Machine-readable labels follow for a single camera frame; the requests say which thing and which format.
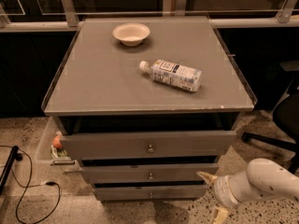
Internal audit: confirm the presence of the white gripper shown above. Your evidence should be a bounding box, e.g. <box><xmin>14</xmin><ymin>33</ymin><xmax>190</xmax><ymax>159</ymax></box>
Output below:
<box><xmin>196</xmin><ymin>171</ymin><xmax>249</xmax><ymax>224</ymax></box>

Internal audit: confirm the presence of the grey drawer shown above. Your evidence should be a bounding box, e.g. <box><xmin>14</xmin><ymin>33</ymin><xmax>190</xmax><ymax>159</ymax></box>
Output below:
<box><xmin>81</xmin><ymin>163</ymin><xmax>219</xmax><ymax>183</ymax></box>
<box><xmin>93</xmin><ymin>185</ymin><xmax>207</xmax><ymax>202</ymax></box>
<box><xmin>61</xmin><ymin>131</ymin><xmax>236</xmax><ymax>161</ymax></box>

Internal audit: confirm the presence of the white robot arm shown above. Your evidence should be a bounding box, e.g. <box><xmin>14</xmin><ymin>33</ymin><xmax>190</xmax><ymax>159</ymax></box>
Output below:
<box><xmin>196</xmin><ymin>158</ymin><xmax>299</xmax><ymax>224</ymax></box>

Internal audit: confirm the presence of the grey bottom drawer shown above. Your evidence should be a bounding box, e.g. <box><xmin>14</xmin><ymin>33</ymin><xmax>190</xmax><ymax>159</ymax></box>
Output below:
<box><xmin>93</xmin><ymin>185</ymin><xmax>207</xmax><ymax>202</ymax></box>

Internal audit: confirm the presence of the grey top drawer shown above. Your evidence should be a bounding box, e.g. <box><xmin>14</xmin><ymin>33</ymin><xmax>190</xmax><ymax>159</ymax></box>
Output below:
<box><xmin>61</xmin><ymin>131</ymin><xmax>236</xmax><ymax>161</ymax></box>

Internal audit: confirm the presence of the grey drawer cabinet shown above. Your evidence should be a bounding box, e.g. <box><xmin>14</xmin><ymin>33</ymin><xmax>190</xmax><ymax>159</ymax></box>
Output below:
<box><xmin>43</xmin><ymin>17</ymin><xmax>256</xmax><ymax>189</ymax></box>

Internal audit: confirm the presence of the black office chair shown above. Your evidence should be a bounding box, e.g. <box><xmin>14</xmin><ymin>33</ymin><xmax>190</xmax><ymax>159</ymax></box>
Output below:
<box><xmin>241</xmin><ymin>60</ymin><xmax>299</xmax><ymax>175</ymax></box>

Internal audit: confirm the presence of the clear plastic water bottle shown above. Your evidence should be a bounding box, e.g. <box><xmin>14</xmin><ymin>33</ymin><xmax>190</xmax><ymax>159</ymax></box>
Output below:
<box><xmin>139</xmin><ymin>60</ymin><xmax>202</xmax><ymax>92</ymax></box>

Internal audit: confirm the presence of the green white packet in bin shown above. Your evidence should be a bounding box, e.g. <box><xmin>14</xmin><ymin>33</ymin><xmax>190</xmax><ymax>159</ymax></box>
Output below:
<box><xmin>51</xmin><ymin>147</ymin><xmax>67</xmax><ymax>159</ymax></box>

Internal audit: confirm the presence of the orange round object in bin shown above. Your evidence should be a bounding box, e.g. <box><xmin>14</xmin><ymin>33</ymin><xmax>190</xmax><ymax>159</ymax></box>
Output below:
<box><xmin>52</xmin><ymin>135</ymin><xmax>63</xmax><ymax>149</ymax></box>

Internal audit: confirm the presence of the white paper bowl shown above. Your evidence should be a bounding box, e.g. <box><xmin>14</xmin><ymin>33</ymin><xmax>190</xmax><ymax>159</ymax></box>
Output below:
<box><xmin>112</xmin><ymin>23</ymin><xmax>150</xmax><ymax>47</ymax></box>

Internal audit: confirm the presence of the black bar on floor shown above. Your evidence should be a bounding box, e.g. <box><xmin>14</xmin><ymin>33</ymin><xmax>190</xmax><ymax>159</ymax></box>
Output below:
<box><xmin>0</xmin><ymin>146</ymin><xmax>19</xmax><ymax>194</ymax></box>

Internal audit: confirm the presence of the right metal bracket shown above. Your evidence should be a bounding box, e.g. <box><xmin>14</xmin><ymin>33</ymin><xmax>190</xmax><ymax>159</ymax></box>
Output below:
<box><xmin>276</xmin><ymin>0</ymin><xmax>298</xmax><ymax>23</ymax></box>

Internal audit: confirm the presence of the metal bracket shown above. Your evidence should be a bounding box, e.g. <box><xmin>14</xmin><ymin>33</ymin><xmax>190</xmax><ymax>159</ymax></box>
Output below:
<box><xmin>276</xmin><ymin>0</ymin><xmax>298</xmax><ymax>23</ymax></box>
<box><xmin>61</xmin><ymin>0</ymin><xmax>78</xmax><ymax>27</ymax></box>

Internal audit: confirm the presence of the left metal bracket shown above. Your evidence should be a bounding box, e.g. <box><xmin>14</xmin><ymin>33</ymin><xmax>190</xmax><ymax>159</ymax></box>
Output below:
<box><xmin>61</xmin><ymin>0</ymin><xmax>78</xmax><ymax>27</ymax></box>

